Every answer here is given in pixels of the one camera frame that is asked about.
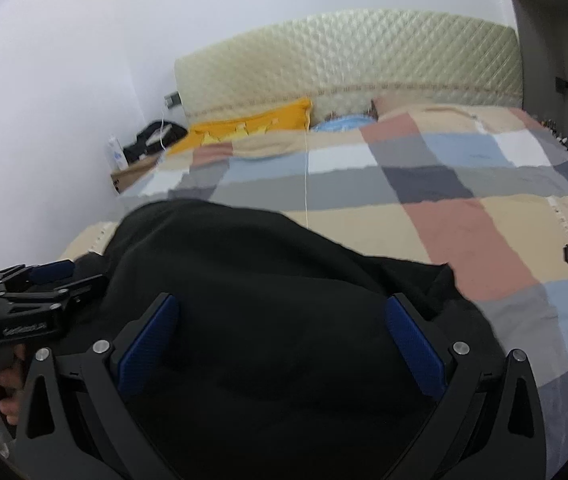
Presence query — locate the black bag on nightstand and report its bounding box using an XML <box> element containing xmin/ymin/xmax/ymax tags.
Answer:
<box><xmin>122</xmin><ymin>120</ymin><xmax>187</xmax><ymax>165</ymax></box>

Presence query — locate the white tablet device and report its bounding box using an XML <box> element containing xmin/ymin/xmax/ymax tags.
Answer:
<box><xmin>146</xmin><ymin>125</ymin><xmax>172</xmax><ymax>144</ymax></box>

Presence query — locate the light blue pillow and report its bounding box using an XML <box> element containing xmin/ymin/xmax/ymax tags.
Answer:
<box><xmin>311</xmin><ymin>114</ymin><xmax>377</xmax><ymax>132</ymax></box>

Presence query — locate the wooden nightstand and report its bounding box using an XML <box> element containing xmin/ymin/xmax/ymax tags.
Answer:
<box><xmin>110</xmin><ymin>154</ymin><xmax>161</xmax><ymax>194</ymax></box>

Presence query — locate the yellow crown pillow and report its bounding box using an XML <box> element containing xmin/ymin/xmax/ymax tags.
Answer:
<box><xmin>167</xmin><ymin>98</ymin><xmax>312</xmax><ymax>155</ymax></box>

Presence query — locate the black wall socket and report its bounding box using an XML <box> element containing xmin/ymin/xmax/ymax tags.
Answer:
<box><xmin>165</xmin><ymin>91</ymin><xmax>182</xmax><ymax>110</ymax></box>

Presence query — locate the black puffer jacket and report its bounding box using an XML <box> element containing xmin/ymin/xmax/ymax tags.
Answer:
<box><xmin>62</xmin><ymin>198</ymin><xmax>510</xmax><ymax>480</ymax></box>

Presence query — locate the pink beige pillow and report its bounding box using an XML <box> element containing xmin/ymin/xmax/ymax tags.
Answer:
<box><xmin>372</xmin><ymin>93</ymin><xmax>432</xmax><ymax>122</ymax></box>

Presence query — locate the cream quilted headboard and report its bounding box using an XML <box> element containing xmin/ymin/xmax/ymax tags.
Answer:
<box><xmin>174</xmin><ymin>9</ymin><xmax>523</xmax><ymax>124</ymax></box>

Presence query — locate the white spray bottle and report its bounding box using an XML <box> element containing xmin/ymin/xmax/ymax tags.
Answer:
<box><xmin>107</xmin><ymin>136</ymin><xmax>129</xmax><ymax>171</ymax></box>

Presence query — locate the plaid patchwork bed quilt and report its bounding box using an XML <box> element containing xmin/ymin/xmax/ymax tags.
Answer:
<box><xmin>65</xmin><ymin>104</ymin><xmax>568</xmax><ymax>474</ymax></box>

